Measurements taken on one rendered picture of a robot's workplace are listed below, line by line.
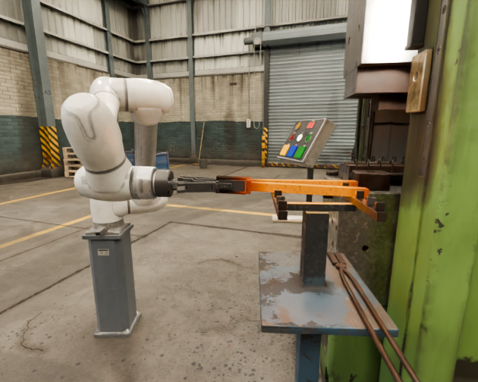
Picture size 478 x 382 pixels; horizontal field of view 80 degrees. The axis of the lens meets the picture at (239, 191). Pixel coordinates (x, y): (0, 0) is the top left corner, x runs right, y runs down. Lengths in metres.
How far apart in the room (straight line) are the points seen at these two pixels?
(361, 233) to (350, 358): 0.54
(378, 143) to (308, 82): 7.86
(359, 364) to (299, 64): 8.66
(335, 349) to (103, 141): 1.16
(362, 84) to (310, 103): 7.99
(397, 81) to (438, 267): 0.68
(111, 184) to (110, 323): 1.22
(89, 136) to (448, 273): 0.98
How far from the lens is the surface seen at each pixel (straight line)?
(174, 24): 11.38
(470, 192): 0.94
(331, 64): 9.35
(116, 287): 1.76
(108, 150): 0.73
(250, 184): 0.74
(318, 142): 1.69
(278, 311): 0.74
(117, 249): 1.67
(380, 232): 1.17
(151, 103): 1.28
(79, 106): 0.70
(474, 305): 1.15
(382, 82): 1.27
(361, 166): 1.25
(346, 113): 9.15
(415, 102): 1.05
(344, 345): 1.39
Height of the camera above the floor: 1.13
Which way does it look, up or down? 12 degrees down
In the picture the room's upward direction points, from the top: straight up
